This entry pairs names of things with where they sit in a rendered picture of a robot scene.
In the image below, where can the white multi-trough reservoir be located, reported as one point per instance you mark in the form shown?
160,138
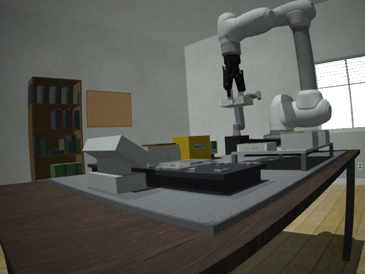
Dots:
239,101

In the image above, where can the yellow waste bin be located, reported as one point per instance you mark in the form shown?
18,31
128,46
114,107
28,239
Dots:
194,147

